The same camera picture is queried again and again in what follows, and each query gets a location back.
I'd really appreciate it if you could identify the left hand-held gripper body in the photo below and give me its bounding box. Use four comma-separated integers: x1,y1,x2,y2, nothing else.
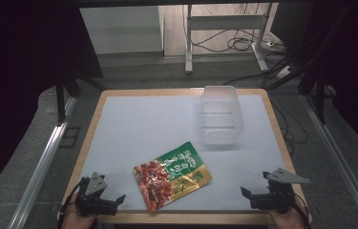
75,172,119,218

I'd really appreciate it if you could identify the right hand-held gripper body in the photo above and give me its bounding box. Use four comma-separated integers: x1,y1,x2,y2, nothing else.
250,168,311,215

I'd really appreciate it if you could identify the green and red snack packet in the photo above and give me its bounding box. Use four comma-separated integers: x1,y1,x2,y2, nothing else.
133,140,214,214

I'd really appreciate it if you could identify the clear plastic container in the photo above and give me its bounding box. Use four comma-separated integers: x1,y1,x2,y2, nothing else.
199,84,245,148

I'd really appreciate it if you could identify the person's right hand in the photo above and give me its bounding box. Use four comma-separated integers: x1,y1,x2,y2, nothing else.
267,205,312,229

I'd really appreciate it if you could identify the person's left hand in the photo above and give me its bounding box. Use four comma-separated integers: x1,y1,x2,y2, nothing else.
59,203,98,229

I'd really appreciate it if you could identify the black metal stand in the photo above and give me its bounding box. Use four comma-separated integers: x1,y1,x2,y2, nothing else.
54,77,108,126
298,63,337,126

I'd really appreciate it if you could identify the white power strip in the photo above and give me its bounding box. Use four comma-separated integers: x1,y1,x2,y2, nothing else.
276,65,296,80

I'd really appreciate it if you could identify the black curtain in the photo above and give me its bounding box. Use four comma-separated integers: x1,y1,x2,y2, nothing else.
0,0,104,204
270,0,358,160

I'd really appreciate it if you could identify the grey cabinet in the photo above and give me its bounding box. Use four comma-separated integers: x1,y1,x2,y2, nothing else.
79,5,165,55

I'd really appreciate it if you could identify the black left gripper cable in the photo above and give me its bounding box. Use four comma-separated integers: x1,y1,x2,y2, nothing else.
57,179,89,229

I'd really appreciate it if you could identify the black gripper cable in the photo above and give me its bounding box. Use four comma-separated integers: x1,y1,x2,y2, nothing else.
57,179,89,229
291,192,313,229

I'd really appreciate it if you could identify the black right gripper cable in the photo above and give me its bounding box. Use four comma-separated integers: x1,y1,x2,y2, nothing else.
291,192,313,229

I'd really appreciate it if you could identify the black cable beside table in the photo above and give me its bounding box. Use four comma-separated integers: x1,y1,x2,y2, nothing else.
270,94,309,156

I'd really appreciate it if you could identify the silver metal rail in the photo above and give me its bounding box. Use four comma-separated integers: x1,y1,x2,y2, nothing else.
7,95,79,229
300,94,358,229

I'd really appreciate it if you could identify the tangle of black floor cables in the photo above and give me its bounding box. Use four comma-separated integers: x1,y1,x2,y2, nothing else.
181,3,295,87

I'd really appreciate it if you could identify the white metal desk frame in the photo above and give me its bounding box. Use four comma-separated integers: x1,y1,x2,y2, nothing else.
183,2,274,74

